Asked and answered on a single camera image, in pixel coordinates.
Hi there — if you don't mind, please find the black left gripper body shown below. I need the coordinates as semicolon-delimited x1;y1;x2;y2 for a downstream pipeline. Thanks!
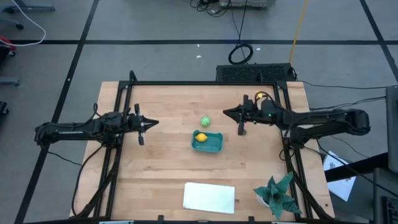
126;104;146;146

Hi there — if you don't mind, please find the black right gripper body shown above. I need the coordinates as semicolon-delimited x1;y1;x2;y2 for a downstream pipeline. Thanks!
238;95;264;136

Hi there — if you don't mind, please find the teal plastic tupperware container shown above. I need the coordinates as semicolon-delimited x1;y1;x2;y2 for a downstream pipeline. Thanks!
191;129;224;154

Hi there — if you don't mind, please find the white folded cloth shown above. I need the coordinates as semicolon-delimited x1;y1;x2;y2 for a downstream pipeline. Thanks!
182;182;236;215

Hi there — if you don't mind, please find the green potted plant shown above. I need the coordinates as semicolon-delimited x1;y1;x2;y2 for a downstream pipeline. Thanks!
253;171;303;222

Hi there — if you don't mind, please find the grey cart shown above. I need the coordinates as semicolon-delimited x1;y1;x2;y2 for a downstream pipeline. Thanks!
219;0;277;9

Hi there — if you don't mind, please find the white paper sheet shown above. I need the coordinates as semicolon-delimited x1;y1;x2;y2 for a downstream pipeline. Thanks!
323;151;358;202

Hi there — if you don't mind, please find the black desk bar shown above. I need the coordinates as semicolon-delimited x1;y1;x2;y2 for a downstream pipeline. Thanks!
325;152;389;184

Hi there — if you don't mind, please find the grey chair leg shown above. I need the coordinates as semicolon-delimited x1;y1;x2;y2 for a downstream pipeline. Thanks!
0;77;21;86

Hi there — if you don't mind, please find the red object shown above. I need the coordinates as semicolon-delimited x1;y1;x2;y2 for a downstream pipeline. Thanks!
0;35;16;57

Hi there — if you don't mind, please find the grey chair base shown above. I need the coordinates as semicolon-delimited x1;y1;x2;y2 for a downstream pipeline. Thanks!
0;0;56;31

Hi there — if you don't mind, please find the black keyboard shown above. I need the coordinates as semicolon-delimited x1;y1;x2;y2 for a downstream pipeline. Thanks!
381;195;398;224

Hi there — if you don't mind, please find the black table frame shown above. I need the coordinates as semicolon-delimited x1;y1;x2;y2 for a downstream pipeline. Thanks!
70;70;335;224

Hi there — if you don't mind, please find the black hanging cable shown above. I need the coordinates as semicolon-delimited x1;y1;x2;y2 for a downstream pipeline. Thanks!
228;0;254;65

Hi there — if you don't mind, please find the thin black floor cable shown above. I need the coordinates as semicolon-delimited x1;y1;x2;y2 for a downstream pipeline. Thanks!
309;96;387;112
300;80;398;91

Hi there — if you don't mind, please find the yellow hanging cable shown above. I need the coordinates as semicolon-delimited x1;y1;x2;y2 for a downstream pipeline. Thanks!
289;0;310;67

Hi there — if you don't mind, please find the black cable bundle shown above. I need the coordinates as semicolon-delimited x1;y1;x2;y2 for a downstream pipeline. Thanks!
190;0;233;18

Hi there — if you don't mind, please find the white floor cable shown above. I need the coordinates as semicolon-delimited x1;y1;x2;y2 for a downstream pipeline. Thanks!
0;0;47;47

